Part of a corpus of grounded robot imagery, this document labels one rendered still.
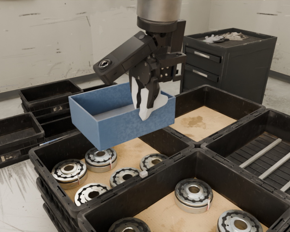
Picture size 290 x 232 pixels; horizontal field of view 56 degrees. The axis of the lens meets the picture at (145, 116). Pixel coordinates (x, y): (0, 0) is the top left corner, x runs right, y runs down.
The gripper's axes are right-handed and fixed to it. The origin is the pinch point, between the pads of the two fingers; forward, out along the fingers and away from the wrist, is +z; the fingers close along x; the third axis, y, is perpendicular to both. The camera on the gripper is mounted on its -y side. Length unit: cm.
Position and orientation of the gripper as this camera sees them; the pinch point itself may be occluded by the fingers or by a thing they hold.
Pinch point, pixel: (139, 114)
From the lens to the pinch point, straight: 58.4
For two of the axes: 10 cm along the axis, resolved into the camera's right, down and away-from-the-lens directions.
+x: -5.2, -5.3, 6.7
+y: 8.5, -2.5, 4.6
